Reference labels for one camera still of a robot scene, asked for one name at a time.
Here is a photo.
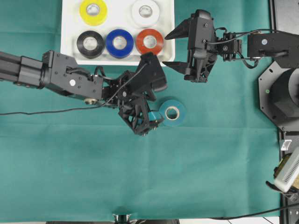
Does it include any yellow tape roll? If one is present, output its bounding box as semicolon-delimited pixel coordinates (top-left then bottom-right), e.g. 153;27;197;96
79;0;108;26

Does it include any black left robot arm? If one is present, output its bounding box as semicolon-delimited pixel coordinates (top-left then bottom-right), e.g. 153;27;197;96
0;50;167;136

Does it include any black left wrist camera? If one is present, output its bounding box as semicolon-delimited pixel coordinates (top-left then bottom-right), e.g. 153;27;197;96
131;52;167;101

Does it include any black tape roll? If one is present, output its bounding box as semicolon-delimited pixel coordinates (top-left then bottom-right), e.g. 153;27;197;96
77;30;105;59

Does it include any red tape roll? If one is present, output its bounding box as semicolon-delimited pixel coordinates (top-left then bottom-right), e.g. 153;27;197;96
135;28;164;55

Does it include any white tape roll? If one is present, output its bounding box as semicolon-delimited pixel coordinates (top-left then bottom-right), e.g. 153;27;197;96
131;0;160;28

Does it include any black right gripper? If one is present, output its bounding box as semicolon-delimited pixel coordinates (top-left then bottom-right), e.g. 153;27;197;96
163;9;217;83

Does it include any black left camera cable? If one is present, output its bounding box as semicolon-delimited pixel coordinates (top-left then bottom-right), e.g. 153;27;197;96
0;62;150;116

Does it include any black camera stand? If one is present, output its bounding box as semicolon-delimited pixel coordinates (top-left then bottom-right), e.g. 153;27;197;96
113;214;131;224

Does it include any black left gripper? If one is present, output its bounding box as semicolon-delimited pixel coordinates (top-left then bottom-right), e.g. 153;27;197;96
102;70;164;136

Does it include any white perforated box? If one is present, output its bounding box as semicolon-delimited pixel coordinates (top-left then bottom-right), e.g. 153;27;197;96
274;147;299;193

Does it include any blue tape roll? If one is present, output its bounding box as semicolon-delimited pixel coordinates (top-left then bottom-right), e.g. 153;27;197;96
106;29;134;58

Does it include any white plastic case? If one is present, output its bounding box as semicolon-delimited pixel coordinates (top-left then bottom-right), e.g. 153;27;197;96
60;0;175;65

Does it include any teal tape roll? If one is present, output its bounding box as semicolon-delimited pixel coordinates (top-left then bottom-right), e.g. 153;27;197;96
158;99;186;127

